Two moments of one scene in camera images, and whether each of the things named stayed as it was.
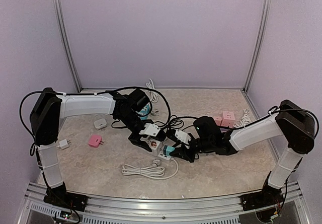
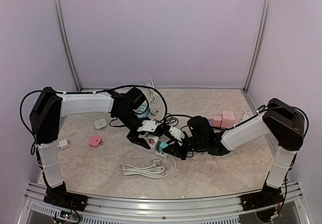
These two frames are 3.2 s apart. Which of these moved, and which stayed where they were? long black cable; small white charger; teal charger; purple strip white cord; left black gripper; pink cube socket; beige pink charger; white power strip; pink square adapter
Moved: teal charger; long black cable; white power strip
Stayed: pink cube socket; small white charger; purple strip white cord; left black gripper; pink square adapter; beige pink charger
